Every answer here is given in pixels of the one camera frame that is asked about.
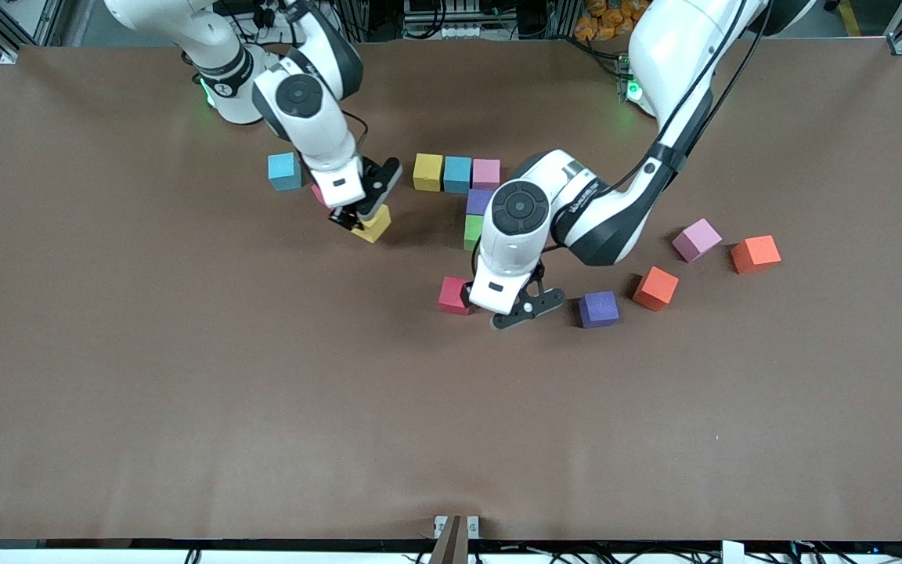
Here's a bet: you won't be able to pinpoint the brown paper table cover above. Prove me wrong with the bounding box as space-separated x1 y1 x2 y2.
0 39 902 543

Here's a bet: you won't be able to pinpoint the blue foam cube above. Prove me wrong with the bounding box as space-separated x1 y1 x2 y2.
443 156 473 195
267 152 302 192

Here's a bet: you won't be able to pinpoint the pink foam cube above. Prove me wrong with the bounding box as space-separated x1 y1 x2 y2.
671 218 723 264
471 158 502 191

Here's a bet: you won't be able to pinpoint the yellow foam cube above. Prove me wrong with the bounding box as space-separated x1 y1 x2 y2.
413 153 445 193
351 205 392 244

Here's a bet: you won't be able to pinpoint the orange snack bags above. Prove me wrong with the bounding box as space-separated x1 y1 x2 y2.
574 0 648 42

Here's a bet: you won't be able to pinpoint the small metal bracket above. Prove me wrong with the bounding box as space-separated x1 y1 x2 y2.
434 515 481 541

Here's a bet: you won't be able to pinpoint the orange foam cube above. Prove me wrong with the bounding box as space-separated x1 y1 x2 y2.
730 235 782 275
632 266 680 313

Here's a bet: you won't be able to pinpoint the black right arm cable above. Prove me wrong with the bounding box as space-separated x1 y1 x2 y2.
341 110 370 161

